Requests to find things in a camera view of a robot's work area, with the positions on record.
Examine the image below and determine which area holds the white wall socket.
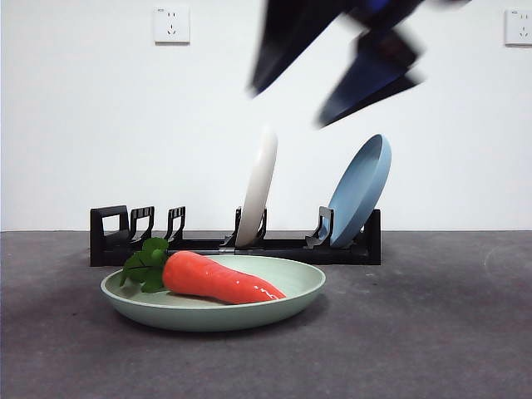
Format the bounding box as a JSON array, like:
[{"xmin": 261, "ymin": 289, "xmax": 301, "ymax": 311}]
[
  {"xmin": 504, "ymin": 7, "xmax": 532, "ymax": 47},
  {"xmin": 154, "ymin": 6, "xmax": 191, "ymax": 45}
]

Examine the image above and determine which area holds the black plate rack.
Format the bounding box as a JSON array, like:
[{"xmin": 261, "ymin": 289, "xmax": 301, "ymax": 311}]
[{"xmin": 89, "ymin": 204, "xmax": 382, "ymax": 268}]

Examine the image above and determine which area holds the cream white plate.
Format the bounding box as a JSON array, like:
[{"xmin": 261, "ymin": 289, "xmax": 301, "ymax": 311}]
[{"xmin": 235, "ymin": 123, "xmax": 278, "ymax": 247}]

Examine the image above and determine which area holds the pale green plate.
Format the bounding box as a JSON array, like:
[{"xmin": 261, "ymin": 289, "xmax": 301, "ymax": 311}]
[{"xmin": 100, "ymin": 254, "xmax": 328, "ymax": 333}]

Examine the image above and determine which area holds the orange carrot with green leaves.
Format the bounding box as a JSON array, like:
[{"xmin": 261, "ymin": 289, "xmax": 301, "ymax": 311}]
[{"xmin": 120, "ymin": 237, "xmax": 288, "ymax": 306}]

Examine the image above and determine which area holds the blue plate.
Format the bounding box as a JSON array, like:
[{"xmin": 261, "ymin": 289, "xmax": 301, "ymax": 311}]
[{"xmin": 327, "ymin": 133, "xmax": 392, "ymax": 249}]

